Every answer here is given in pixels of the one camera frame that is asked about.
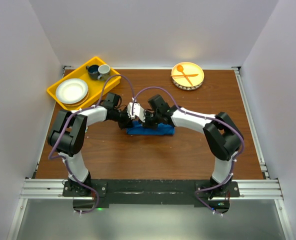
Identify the yellow plastic tray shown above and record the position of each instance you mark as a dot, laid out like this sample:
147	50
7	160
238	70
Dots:
96	87

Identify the blue cloth napkin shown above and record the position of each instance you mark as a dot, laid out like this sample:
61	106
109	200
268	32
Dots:
161	130

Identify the orange plastic spoon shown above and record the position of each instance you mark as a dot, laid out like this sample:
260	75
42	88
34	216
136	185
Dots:
180	69

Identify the orange plastic knife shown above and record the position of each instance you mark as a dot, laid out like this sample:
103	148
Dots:
185	75

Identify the dark blue mug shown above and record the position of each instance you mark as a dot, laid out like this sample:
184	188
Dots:
93	71

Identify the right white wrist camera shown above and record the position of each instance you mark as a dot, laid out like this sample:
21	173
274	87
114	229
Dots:
139	112

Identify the grey mug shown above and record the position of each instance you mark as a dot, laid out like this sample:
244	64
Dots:
104	71

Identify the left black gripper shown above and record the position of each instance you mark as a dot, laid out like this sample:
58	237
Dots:
127	123

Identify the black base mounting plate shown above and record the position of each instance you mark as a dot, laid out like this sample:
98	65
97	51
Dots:
163	192

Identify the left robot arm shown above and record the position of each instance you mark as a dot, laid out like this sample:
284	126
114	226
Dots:
68	134

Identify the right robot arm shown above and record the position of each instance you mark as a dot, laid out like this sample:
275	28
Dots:
224	139

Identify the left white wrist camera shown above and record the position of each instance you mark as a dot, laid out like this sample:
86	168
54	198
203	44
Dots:
129	110

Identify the white paper plate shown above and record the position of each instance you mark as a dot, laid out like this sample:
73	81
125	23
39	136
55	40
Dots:
71	91

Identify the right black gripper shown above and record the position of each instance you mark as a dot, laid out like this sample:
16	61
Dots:
146	124

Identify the yellow plastic plate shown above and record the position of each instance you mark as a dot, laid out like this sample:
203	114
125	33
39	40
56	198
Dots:
189	68

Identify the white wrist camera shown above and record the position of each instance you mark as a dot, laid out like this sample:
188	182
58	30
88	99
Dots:
129	110
139	112

